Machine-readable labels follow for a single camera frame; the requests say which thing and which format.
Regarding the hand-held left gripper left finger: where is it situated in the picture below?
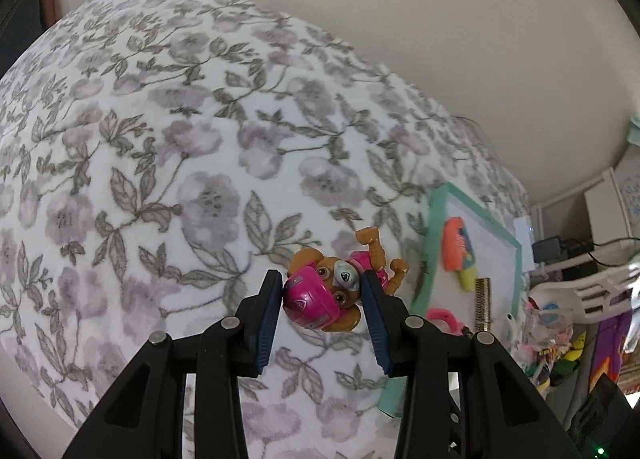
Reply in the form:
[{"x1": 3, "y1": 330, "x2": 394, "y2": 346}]
[{"x1": 62, "y1": 269, "x2": 283, "y2": 459}]

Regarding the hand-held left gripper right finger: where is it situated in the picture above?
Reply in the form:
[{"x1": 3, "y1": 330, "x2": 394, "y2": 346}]
[{"x1": 361, "y1": 270, "x2": 581, "y2": 459}]

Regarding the pink dog toy figure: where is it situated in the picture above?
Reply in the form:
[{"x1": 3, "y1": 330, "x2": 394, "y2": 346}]
[{"x1": 282, "y1": 226, "x2": 410, "y2": 335}]

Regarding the pink smart band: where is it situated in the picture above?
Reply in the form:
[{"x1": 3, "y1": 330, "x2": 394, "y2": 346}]
[{"x1": 427, "y1": 308, "x2": 463, "y2": 336}]

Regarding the orange yellow carrot toy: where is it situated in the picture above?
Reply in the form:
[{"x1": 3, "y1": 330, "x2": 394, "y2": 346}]
[{"x1": 442, "y1": 217, "x2": 478, "y2": 292}]

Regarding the gold harmonica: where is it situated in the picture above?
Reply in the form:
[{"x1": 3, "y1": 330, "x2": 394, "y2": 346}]
[{"x1": 474, "y1": 277, "x2": 492, "y2": 335}]

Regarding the green rimmed white tray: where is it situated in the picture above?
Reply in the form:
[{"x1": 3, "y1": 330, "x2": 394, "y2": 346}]
[{"x1": 377, "y1": 182, "x2": 523, "y2": 421}]

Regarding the pile of colourful toys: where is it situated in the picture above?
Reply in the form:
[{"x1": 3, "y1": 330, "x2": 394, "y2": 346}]
[{"x1": 520, "y1": 296, "x2": 591, "y2": 390}]

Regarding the white flat device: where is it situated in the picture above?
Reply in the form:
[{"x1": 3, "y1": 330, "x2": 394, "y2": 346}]
[{"x1": 512, "y1": 215, "x2": 537, "y2": 275}]

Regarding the grey power bank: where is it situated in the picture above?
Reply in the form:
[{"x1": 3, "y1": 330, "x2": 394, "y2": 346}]
[{"x1": 532, "y1": 237, "x2": 568, "y2": 265}]

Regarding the dark wardrobe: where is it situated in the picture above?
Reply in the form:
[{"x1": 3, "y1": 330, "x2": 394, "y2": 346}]
[{"x1": 0, "y1": 0, "x2": 56, "y2": 80}]

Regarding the white slatted rail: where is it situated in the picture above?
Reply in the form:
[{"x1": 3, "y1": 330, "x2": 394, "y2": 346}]
[{"x1": 530, "y1": 259, "x2": 640, "y2": 325}]

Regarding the black cable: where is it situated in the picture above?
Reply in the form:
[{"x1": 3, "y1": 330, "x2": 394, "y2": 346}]
[{"x1": 565, "y1": 236, "x2": 640, "y2": 265}]

